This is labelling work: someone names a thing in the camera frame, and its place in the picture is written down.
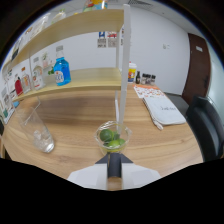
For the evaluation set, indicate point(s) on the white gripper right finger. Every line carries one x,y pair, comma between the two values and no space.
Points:
138,175

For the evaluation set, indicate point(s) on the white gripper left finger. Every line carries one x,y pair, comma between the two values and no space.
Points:
91,175

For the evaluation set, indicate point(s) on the glass bowl of limes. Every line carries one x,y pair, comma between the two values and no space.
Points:
111,140

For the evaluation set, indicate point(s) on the white yellow paper cup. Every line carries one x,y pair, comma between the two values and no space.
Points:
132,72

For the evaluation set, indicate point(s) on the white notebook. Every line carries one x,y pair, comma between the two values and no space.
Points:
164,110

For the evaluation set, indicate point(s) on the clear glass with ice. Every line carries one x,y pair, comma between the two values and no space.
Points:
36,131

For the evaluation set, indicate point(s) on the black chair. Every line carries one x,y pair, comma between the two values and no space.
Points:
206,130

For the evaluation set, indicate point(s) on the orange printed booklet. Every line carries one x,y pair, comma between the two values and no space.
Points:
148,90

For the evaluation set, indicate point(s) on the row of small dark bottles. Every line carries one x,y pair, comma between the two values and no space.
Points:
146,79

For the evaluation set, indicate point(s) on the white wooden two-tier rack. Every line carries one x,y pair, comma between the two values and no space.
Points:
80,78

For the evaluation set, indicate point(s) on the blue liquid bottle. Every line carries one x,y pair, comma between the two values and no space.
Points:
62,71

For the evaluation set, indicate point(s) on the clear bottle orange cap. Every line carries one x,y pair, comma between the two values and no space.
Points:
25,80

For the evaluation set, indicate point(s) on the red liquid bottle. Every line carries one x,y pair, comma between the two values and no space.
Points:
18,86

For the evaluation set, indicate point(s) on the brown door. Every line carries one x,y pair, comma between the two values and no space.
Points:
198,66

